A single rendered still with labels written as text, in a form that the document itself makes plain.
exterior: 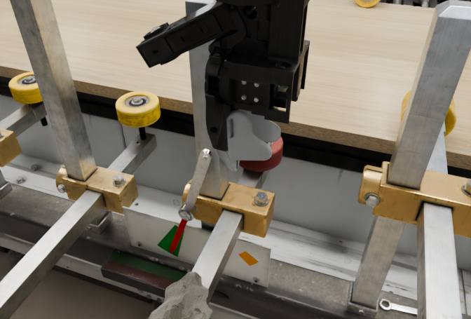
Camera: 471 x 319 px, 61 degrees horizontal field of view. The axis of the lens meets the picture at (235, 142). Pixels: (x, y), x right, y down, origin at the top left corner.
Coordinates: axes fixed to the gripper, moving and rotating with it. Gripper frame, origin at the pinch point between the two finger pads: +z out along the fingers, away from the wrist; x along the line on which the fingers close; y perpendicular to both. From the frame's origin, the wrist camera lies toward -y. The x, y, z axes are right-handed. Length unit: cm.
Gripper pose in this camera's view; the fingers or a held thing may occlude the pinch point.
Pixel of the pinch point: (228, 158)
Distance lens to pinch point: 46.0
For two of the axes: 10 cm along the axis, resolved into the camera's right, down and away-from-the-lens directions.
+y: 9.4, 2.0, -2.7
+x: 3.4, -5.6, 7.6
